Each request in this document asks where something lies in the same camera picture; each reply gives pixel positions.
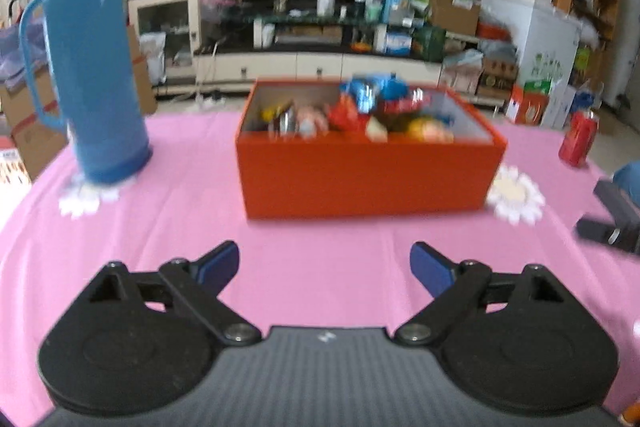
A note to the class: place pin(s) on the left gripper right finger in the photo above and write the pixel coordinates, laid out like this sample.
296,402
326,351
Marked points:
518,342

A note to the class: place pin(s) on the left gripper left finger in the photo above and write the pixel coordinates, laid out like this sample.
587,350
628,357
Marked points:
133,342

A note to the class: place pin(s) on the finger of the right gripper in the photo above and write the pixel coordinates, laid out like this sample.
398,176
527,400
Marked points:
621,237

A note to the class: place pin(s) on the red snack packet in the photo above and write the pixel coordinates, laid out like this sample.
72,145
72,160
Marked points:
344,116

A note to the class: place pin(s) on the pink flowered tablecloth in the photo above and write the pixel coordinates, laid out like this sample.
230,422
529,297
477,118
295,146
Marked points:
312,273

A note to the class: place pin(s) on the orange cardboard box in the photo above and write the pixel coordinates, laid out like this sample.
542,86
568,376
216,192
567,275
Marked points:
345,174

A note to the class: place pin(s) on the blue thermos jug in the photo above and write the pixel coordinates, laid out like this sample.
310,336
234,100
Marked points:
91,72

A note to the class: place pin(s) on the white chest freezer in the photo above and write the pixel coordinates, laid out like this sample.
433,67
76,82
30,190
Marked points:
546,41

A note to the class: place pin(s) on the blue cookie packet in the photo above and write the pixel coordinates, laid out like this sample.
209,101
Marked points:
367,91

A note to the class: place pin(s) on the white glass door cabinet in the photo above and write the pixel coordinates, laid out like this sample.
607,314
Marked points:
181,23

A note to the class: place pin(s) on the white tv cabinet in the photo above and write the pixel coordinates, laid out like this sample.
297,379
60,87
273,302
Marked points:
240,49

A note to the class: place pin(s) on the red soda can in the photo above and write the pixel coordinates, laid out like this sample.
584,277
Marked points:
578,141

